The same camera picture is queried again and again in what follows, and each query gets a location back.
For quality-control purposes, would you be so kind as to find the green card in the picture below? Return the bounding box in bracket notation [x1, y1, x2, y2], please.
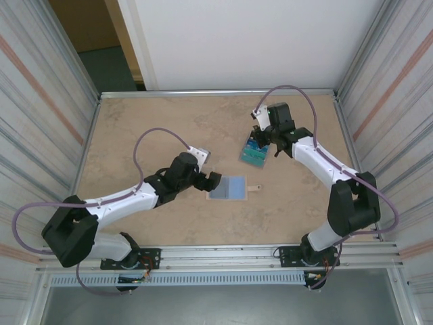
[240, 150, 267, 165]

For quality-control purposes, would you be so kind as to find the beige leather card wallet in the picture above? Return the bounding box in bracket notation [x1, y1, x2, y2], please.
[205, 174, 263, 202]

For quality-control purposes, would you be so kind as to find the clear plastic card tray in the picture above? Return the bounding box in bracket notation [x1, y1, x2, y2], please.
[238, 130, 271, 169]

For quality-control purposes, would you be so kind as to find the small green circuit board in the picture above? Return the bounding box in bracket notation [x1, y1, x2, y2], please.
[117, 274, 152, 284]

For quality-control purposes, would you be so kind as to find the grey metal panel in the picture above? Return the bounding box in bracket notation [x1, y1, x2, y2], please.
[40, 269, 405, 325]

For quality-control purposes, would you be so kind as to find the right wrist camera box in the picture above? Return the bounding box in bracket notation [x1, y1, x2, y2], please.
[250, 105, 271, 131]

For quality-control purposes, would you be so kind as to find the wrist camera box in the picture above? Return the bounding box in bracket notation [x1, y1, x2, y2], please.
[187, 145, 211, 167]
[250, 105, 271, 131]

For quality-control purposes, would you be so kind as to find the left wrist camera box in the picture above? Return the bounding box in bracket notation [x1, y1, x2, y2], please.
[187, 145, 211, 167]

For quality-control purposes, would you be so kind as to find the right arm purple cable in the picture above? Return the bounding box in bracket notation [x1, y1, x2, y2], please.
[257, 84, 400, 291]

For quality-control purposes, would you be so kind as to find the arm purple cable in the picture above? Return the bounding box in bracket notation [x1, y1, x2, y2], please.
[257, 84, 400, 291]
[12, 127, 193, 297]

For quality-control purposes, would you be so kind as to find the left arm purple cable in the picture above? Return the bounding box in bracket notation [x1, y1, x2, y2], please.
[12, 127, 193, 297]

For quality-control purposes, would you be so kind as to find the aluminium table edge rail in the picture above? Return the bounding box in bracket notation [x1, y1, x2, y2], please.
[99, 88, 340, 102]
[60, 97, 102, 246]
[333, 94, 383, 242]

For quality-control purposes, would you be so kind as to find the long aluminium mounting rail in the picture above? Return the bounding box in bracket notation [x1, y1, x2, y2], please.
[35, 240, 405, 276]

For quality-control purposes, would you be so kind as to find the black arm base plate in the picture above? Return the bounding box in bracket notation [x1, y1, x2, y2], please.
[100, 248, 162, 271]
[278, 245, 340, 268]

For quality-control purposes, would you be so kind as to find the perforated grey cable duct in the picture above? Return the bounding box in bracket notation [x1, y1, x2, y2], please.
[49, 272, 307, 287]

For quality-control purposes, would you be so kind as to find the white door frame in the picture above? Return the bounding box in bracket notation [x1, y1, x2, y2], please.
[116, 0, 159, 91]

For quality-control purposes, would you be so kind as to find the aluminium frame post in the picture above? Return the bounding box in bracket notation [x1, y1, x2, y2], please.
[25, 270, 51, 325]
[388, 269, 419, 325]

